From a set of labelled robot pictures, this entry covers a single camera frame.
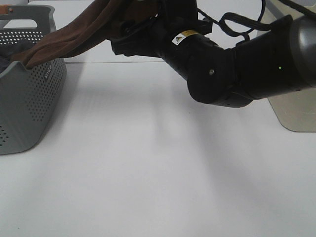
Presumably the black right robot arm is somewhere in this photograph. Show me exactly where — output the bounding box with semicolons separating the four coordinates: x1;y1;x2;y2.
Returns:
111;0;316;108

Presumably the beige plastic basket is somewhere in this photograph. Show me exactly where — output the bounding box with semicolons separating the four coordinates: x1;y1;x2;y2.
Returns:
268;0;316;133

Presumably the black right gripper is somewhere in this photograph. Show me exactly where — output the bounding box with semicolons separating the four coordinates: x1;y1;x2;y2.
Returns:
111;0;213;56

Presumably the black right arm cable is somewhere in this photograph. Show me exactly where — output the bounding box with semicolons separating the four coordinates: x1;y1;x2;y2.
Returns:
197;0;304;42

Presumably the brown towel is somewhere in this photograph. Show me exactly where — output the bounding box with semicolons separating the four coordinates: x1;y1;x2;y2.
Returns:
11;0;158;69

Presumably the dark grey cloth in basket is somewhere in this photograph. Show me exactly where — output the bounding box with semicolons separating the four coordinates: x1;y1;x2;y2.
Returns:
0;39;35;73

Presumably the grey perforated plastic basket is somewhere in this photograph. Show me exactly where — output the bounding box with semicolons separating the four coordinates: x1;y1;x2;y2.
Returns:
0;5;67;155

